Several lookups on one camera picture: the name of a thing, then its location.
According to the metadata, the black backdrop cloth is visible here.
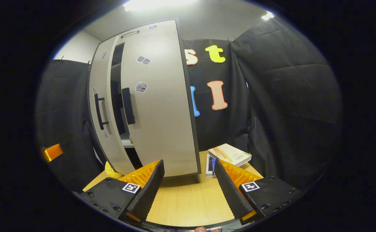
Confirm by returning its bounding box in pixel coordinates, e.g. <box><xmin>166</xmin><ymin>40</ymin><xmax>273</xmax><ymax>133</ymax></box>
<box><xmin>35</xmin><ymin>18</ymin><xmax>343</xmax><ymax>194</ymax></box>

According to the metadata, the grey shoe cabinet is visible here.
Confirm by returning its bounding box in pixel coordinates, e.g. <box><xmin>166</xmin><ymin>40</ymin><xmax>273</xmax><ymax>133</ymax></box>
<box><xmin>90</xmin><ymin>19</ymin><xmax>202</xmax><ymax>177</ymax></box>

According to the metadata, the black left door handle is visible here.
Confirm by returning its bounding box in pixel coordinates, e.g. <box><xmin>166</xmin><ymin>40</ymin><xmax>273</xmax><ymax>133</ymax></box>
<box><xmin>94</xmin><ymin>93</ymin><xmax>109</xmax><ymax>130</ymax></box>

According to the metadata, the long ceiling light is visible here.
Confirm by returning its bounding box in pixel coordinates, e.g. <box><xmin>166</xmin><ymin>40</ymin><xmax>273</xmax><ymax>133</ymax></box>
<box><xmin>123</xmin><ymin>0</ymin><xmax>198</xmax><ymax>12</ymax></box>

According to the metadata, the blue cover book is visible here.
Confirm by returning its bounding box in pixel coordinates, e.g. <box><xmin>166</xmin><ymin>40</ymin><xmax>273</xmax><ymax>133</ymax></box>
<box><xmin>206</xmin><ymin>154</ymin><xmax>216</xmax><ymax>177</ymax></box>

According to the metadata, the cream cover book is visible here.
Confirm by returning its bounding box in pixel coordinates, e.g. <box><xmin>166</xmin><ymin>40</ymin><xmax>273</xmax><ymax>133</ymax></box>
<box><xmin>208</xmin><ymin>143</ymin><xmax>252</xmax><ymax>167</ymax></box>

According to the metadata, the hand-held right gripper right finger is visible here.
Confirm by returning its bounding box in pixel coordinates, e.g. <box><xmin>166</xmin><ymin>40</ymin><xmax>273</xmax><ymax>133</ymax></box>
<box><xmin>214</xmin><ymin>158</ymin><xmax>301</xmax><ymax>224</ymax></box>

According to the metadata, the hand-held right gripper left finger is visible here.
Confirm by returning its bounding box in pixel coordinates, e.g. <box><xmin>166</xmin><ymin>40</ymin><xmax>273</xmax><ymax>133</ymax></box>
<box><xmin>79</xmin><ymin>159</ymin><xmax>165</xmax><ymax>223</ymax></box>

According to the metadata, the yellow pineapple plush toy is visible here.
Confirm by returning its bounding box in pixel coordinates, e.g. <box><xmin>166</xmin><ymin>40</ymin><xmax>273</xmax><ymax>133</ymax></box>
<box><xmin>105</xmin><ymin>161</ymin><xmax>123</xmax><ymax>179</ymax></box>

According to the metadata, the grey cabinet drawer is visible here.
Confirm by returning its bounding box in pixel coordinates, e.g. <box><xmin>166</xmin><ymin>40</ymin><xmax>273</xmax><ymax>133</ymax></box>
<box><xmin>101</xmin><ymin>19</ymin><xmax>177</xmax><ymax>44</ymax></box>

